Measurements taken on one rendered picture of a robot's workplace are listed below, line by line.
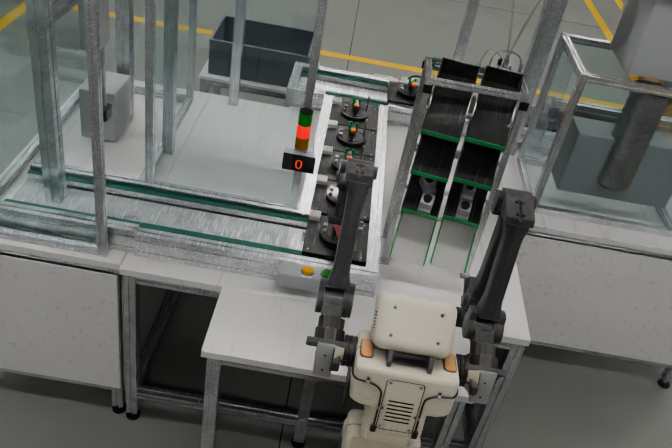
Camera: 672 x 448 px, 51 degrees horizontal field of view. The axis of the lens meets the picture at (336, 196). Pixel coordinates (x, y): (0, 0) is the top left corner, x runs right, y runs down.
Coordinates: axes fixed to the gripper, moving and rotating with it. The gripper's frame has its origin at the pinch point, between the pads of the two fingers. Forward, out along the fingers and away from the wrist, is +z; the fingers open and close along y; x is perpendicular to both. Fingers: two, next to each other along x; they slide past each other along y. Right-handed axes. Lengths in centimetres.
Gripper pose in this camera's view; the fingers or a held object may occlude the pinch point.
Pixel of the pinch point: (338, 234)
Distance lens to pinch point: 256.2
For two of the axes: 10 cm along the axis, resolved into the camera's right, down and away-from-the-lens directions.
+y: -9.8, -1.7, -0.2
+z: -1.5, 8.3, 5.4
